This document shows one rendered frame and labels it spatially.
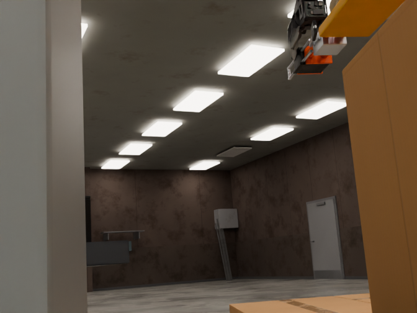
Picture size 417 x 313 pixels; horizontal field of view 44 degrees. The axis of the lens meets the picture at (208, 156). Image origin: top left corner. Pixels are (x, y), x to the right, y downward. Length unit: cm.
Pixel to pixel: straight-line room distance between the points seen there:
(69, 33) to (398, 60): 46
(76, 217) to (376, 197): 52
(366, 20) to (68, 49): 84
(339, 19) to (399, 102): 39
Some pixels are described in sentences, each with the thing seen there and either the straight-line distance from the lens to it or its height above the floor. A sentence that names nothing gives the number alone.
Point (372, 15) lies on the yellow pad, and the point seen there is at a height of 109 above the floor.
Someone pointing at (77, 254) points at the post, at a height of 71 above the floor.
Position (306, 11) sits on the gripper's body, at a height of 133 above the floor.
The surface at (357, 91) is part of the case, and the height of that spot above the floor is 90.
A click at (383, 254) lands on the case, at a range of 65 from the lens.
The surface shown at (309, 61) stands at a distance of 143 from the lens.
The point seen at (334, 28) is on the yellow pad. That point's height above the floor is 109.
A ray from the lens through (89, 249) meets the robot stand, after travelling 91.
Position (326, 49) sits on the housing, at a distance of 134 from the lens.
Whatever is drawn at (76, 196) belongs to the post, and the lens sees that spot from 16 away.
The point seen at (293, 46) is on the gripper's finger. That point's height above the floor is 125.
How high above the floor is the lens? 71
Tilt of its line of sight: 11 degrees up
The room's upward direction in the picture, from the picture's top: 4 degrees counter-clockwise
